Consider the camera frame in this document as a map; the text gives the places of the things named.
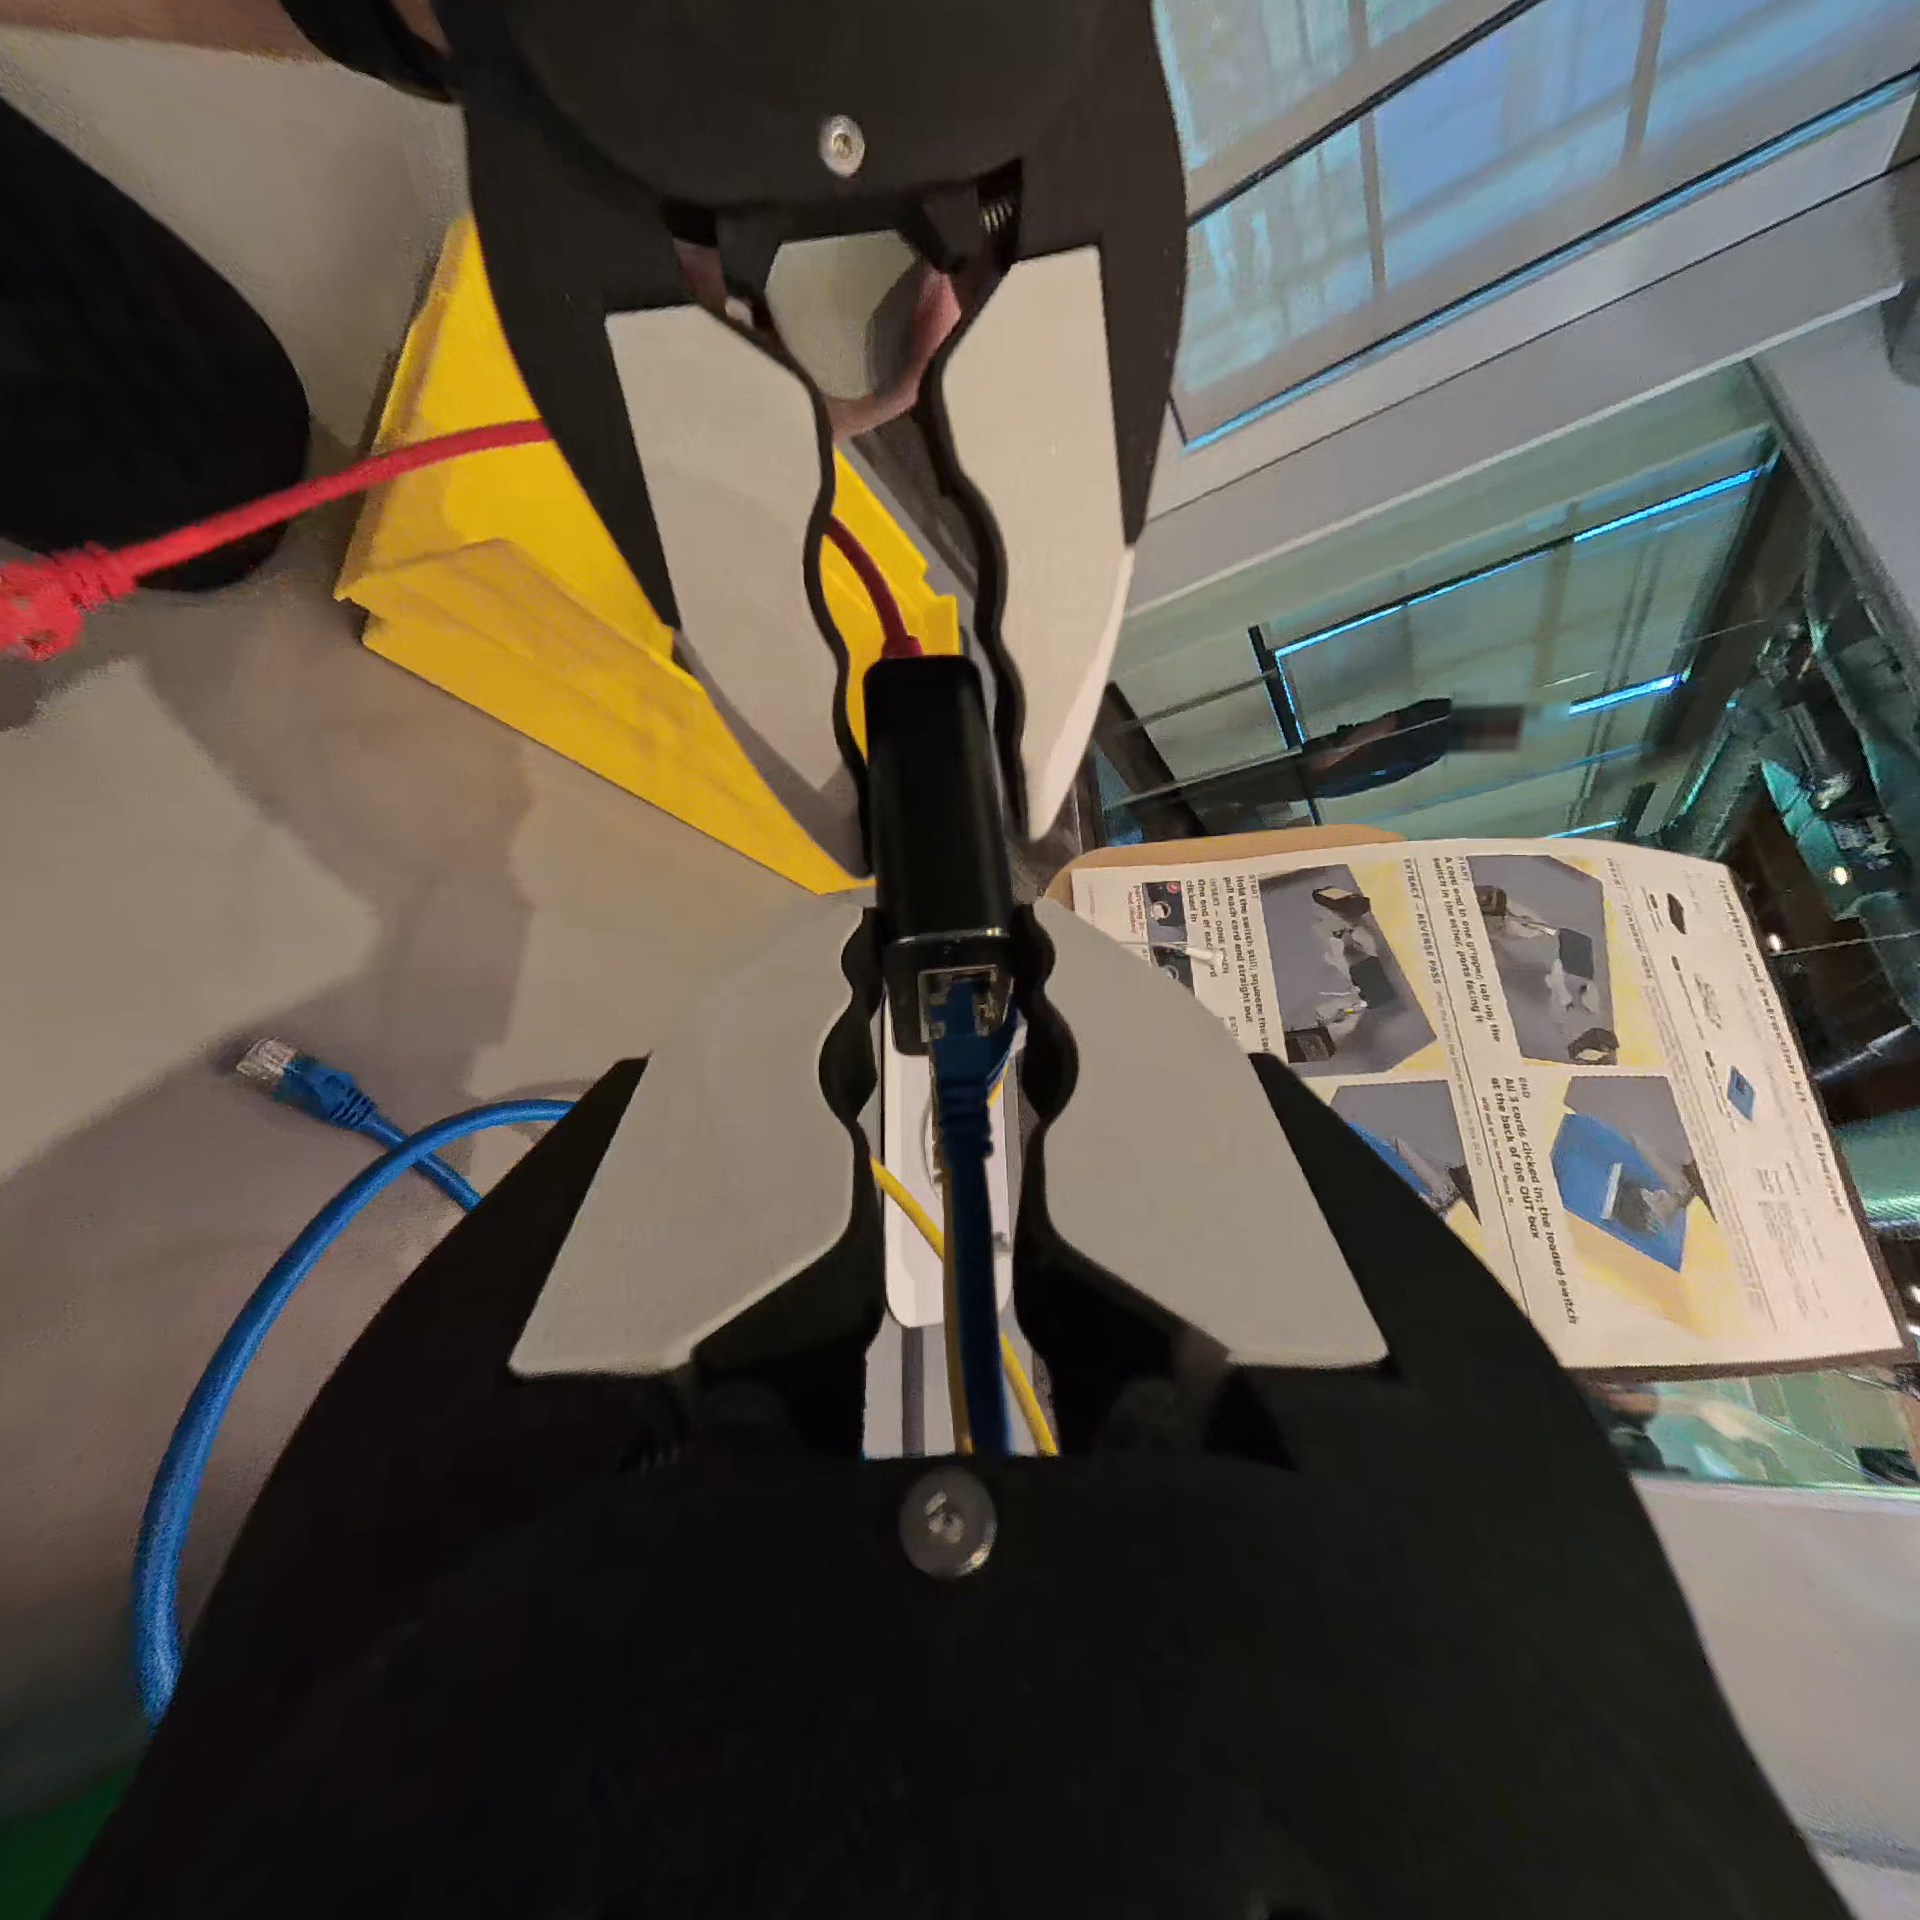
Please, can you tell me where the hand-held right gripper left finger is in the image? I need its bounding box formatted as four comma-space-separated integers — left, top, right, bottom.
508, 904, 888, 1379

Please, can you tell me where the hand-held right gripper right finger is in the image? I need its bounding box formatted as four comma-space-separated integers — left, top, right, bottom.
1015, 896, 1392, 1370

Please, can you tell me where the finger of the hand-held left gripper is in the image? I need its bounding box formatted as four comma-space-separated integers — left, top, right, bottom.
920, 245, 1136, 846
604, 299, 875, 883

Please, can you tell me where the blue ethernet cable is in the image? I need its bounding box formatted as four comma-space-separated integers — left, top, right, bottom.
133, 968, 1021, 1729

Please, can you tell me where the yellow plastic bin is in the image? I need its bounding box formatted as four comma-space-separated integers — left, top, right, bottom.
333, 210, 962, 899

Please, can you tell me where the yellow ethernet cable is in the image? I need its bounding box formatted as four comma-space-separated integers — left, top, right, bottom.
871, 1154, 1061, 1461

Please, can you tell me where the black ethernet coupler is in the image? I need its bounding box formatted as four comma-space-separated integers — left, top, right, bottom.
861, 657, 1021, 1052

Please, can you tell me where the red ethernet cable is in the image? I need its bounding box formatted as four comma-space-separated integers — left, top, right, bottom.
0, 421, 929, 665

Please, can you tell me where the person's left hand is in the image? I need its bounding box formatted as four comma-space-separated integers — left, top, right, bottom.
834, 277, 965, 441

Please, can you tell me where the wooden board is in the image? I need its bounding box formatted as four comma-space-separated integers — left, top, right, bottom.
1044, 825, 1913, 1384

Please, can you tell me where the printed instruction sheet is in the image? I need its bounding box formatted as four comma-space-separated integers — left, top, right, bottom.
1067, 837, 1904, 1373

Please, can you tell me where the black textured pad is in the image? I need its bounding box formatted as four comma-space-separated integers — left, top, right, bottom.
0, 96, 313, 589

